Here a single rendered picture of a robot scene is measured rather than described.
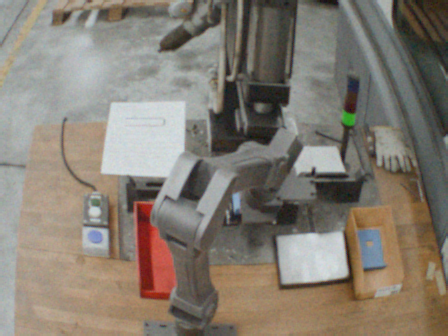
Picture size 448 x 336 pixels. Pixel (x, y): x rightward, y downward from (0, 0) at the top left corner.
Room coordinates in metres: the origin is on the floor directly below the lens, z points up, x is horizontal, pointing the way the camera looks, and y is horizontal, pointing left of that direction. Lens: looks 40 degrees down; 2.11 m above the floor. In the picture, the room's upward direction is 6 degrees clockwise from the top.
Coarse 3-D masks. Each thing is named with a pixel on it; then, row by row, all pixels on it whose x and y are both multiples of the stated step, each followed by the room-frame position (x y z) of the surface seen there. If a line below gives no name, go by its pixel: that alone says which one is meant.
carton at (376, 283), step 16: (352, 208) 1.24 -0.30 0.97; (368, 208) 1.24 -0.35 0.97; (384, 208) 1.25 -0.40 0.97; (352, 224) 1.20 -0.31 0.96; (368, 224) 1.25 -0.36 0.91; (384, 224) 1.25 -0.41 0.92; (352, 240) 1.16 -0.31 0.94; (384, 240) 1.20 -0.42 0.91; (352, 256) 1.13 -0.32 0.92; (384, 256) 1.14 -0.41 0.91; (400, 256) 1.08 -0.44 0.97; (352, 272) 1.09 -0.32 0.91; (368, 272) 1.09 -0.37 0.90; (384, 272) 1.08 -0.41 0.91; (400, 272) 1.03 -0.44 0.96; (368, 288) 1.03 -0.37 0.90; (384, 288) 1.00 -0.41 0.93; (400, 288) 1.01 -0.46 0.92
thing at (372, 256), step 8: (360, 232) 1.22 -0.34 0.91; (368, 232) 1.22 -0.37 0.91; (376, 232) 1.22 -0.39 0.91; (360, 240) 1.19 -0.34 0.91; (368, 240) 1.19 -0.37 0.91; (376, 240) 1.19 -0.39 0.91; (360, 248) 1.17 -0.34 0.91; (368, 248) 1.17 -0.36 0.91; (376, 248) 1.17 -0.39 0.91; (368, 256) 1.14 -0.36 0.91; (376, 256) 1.14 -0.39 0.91; (368, 264) 1.11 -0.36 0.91; (376, 264) 1.11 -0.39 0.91; (384, 264) 1.08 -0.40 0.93
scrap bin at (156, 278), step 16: (144, 208) 1.21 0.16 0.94; (144, 224) 1.20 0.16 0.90; (144, 240) 1.15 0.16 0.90; (160, 240) 1.15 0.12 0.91; (144, 256) 1.10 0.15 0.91; (160, 256) 1.10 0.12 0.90; (144, 272) 1.04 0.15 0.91; (160, 272) 1.05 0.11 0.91; (144, 288) 0.99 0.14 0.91; (160, 288) 1.00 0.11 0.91
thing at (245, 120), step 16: (240, 96) 1.33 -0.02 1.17; (208, 112) 1.31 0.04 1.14; (224, 112) 1.31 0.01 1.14; (240, 112) 1.30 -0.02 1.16; (256, 112) 1.27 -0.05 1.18; (272, 112) 1.28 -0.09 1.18; (288, 112) 1.34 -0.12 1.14; (208, 128) 1.28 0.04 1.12; (224, 128) 1.26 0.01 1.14; (240, 128) 1.25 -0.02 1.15; (256, 128) 1.22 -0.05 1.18; (272, 128) 1.23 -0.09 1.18; (288, 128) 1.28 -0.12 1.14; (224, 144) 1.23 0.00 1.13; (240, 144) 1.23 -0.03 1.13
